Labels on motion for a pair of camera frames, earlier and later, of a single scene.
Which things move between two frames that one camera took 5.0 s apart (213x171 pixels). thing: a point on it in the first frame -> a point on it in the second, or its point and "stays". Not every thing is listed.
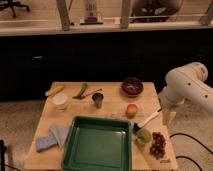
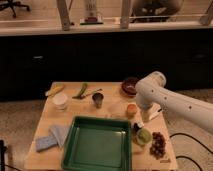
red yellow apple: (131, 111) stays
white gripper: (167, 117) -> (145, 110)
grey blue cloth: (60, 132) stays
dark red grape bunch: (158, 146) stays
